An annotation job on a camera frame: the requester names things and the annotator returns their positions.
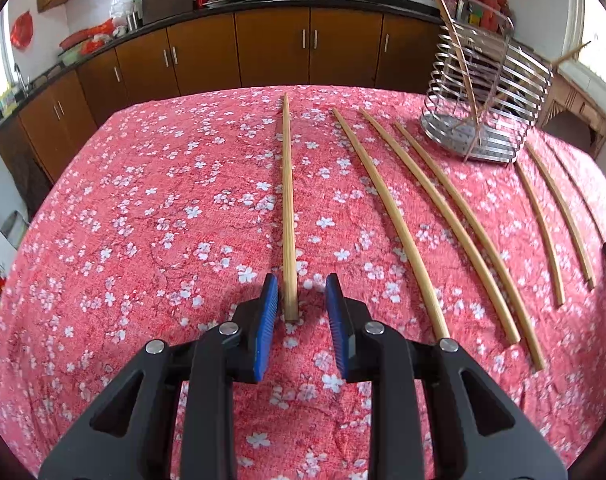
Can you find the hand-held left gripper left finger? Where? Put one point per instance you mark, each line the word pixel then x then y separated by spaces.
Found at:
pixel 266 330

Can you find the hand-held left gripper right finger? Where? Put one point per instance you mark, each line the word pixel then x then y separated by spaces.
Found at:
pixel 337 330

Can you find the wooden chopstick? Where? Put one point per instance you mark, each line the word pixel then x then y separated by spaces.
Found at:
pixel 586 270
pixel 505 320
pixel 449 20
pixel 557 285
pixel 435 315
pixel 573 53
pixel 289 210
pixel 583 197
pixel 533 345

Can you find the red floral tablecloth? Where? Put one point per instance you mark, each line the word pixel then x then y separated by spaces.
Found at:
pixel 158 260

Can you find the worn wooden side table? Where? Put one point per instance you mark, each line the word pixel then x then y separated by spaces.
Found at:
pixel 578 105

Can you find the window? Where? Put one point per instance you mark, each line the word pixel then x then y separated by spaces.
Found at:
pixel 603 35

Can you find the brown kitchen base cabinets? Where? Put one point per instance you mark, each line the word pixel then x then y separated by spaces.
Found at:
pixel 273 50

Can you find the black kitchen countertop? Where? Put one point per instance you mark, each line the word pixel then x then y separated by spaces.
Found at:
pixel 263 2

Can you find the steel pot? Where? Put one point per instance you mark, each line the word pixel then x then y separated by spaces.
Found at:
pixel 133 21

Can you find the red plastic bags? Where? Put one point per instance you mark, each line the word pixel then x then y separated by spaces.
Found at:
pixel 90 35

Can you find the dark cutting board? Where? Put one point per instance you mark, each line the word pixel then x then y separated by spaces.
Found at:
pixel 168 0

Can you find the kitchen faucet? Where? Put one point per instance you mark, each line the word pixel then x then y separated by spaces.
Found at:
pixel 22 77

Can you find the red wall ornament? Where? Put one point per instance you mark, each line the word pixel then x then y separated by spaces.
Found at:
pixel 22 30

